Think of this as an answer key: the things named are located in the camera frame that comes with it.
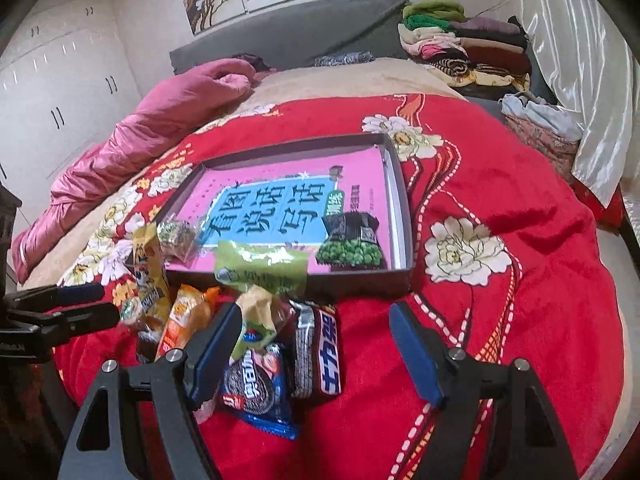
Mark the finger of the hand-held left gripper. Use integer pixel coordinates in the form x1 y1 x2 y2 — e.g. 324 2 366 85
7 302 121 346
0 282 106 313

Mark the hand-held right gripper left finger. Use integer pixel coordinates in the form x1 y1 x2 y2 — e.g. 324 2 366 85
57 302 244 480

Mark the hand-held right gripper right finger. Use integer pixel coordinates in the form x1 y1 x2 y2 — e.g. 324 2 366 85
389 301 581 480

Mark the orange snack packet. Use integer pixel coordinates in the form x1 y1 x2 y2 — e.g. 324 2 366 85
155 284 221 361

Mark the blue cookie packet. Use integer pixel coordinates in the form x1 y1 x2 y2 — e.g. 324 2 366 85
219 342 301 441

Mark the yellow-green snack packet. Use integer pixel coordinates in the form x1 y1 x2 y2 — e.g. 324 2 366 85
234 285 297 361

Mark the long yellow snack packet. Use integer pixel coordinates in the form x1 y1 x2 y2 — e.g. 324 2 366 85
120 223 173 336

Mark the green snack packet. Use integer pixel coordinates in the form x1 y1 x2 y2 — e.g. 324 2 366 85
215 239 308 295

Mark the brown chocolate bar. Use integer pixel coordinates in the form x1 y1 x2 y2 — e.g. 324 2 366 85
289 300 343 400

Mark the shallow grey cardboard box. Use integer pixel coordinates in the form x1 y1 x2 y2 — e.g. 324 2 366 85
159 132 413 297

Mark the clear candy packet green print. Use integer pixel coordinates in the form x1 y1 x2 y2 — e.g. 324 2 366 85
156 217 201 263

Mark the red floral blanket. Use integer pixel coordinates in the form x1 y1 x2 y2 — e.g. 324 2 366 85
52 92 626 480

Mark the black green pea packet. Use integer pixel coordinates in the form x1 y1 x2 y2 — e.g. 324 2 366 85
319 211 388 269

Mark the pink and blue book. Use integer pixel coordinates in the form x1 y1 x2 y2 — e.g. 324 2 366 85
175 147 396 273

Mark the pink quilt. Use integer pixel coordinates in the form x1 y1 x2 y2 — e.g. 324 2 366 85
10 58 257 283

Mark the white wardrobe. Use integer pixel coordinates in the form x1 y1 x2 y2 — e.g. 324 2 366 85
0 0 145 201

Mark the pink patterned cloth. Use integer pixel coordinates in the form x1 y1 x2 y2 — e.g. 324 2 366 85
504 115 581 173

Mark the light blue cloth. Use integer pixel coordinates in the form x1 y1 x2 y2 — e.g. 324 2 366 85
501 92 583 142

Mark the dark patterned cloth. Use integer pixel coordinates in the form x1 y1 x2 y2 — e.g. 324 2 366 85
315 51 376 67

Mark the stack of folded clothes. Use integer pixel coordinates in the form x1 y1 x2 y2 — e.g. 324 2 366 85
398 0 533 93

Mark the white satin curtain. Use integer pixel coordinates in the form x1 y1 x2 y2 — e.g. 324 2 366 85
515 0 640 208

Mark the grey headboard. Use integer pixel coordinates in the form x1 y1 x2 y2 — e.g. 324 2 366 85
169 0 410 77

